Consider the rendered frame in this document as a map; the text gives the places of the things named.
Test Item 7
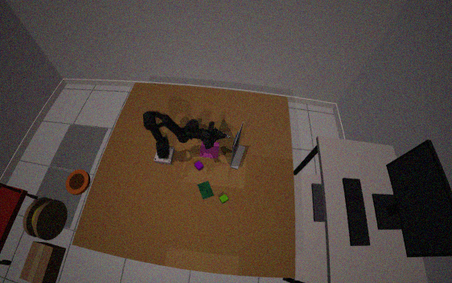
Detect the magenta square marking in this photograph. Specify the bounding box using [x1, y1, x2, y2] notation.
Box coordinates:
[199, 141, 220, 158]

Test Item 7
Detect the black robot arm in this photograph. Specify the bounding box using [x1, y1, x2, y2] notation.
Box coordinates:
[143, 111, 211, 158]

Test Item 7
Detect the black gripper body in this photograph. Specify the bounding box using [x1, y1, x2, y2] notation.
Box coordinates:
[199, 121, 215, 147]

